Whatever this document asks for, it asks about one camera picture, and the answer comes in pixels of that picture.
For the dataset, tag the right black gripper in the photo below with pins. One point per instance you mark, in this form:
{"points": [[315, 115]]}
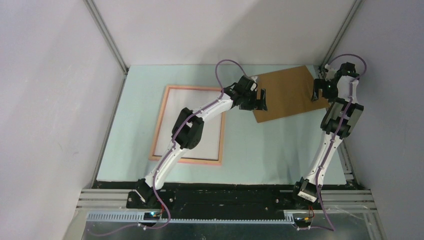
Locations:
{"points": [[321, 84]]}

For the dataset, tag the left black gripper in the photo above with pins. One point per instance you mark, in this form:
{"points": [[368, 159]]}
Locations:
{"points": [[261, 104]]}

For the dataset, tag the brown cardboard backing board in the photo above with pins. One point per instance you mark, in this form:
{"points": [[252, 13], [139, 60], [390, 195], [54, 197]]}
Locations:
{"points": [[288, 92]]}

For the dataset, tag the orange wooden picture frame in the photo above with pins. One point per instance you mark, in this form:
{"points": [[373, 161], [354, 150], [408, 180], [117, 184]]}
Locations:
{"points": [[159, 126]]}

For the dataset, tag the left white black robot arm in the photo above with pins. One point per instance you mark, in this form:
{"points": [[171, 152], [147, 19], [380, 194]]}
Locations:
{"points": [[188, 129]]}

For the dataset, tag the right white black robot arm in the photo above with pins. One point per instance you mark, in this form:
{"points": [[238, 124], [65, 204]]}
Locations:
{"points": [[336, 125]]}

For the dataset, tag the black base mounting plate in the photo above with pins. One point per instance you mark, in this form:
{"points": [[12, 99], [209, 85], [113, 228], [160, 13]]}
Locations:
{"points": [[219, 204]]}

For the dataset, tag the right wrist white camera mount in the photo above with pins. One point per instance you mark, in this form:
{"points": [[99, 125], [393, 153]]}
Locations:
{"points": [[330, 72]]}

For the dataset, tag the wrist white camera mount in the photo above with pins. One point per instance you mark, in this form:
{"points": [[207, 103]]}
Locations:
{"points": [[330, 72], [254, 85]]}

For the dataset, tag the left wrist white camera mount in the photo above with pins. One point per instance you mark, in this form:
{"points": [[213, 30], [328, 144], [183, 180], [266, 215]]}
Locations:
{"points": [[254, 85]]}

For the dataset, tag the right aluminium corner post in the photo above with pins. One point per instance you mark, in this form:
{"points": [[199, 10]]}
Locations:
{"points": [[341, 32]]}

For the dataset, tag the aluminium corner post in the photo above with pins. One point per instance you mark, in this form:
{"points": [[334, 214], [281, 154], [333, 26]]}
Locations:
{"points": [[341, 32], [106, 34]]}

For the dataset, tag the aluminium front rail frame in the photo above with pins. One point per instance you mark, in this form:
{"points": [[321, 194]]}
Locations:
{"points": [[341, 214]]}

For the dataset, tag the left aluminium corner post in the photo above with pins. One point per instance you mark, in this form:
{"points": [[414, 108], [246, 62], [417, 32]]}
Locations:
{"points": [[106, 34]]}

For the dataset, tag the grey slotted cable duct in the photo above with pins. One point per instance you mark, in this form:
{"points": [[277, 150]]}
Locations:
{"points": [[142, 217]]}

